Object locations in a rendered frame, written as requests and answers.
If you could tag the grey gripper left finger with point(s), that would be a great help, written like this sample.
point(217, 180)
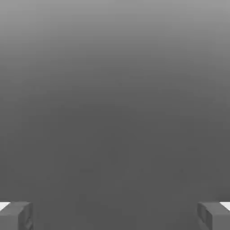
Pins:
point(16, 215)

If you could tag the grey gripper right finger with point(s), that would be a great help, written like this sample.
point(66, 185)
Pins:
point(213, 215)

